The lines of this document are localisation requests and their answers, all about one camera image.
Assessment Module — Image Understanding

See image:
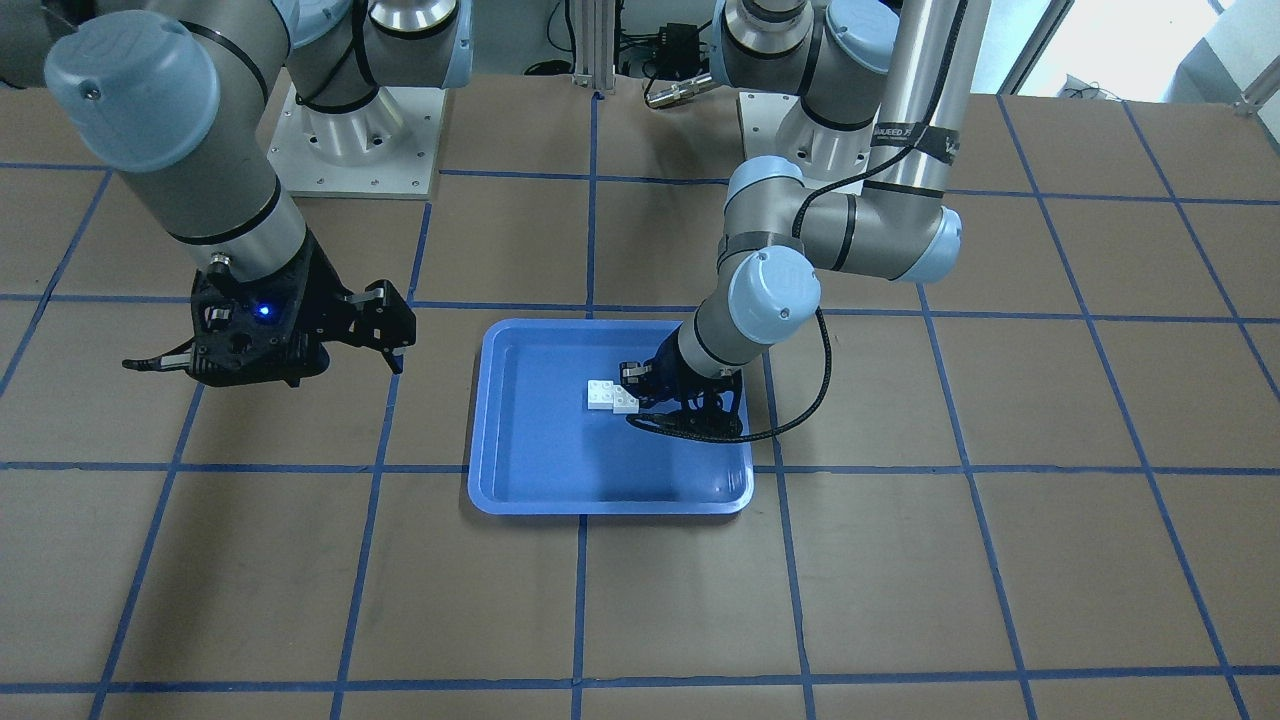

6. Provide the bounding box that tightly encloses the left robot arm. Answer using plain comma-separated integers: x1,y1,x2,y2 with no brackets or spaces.
620,1,989,445

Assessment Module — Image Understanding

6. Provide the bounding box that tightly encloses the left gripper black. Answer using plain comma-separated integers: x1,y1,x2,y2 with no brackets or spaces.
620,331,745,443

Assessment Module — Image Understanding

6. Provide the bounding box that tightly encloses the white block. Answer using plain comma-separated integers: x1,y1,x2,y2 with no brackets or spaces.
611,384,640,415
585,380,621,413

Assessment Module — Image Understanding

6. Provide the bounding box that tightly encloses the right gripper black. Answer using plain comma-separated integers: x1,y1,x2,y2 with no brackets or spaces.
122,232,417,387

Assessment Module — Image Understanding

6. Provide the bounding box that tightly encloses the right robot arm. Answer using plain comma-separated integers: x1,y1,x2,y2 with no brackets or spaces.
3,1,474,387

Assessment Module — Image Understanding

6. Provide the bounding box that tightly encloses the black electronics box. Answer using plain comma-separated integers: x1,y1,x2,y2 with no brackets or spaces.
654,23,703,79

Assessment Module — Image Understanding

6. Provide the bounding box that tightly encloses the aluminium frame post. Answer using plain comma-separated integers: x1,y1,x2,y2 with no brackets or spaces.
564,1,620,97

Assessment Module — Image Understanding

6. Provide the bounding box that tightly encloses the blue plastic tray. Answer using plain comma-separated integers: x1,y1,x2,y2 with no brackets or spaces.
468,318,754,515

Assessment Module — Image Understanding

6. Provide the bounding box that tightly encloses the silver metal connector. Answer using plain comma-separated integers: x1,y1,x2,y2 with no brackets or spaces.
644,73,721,110

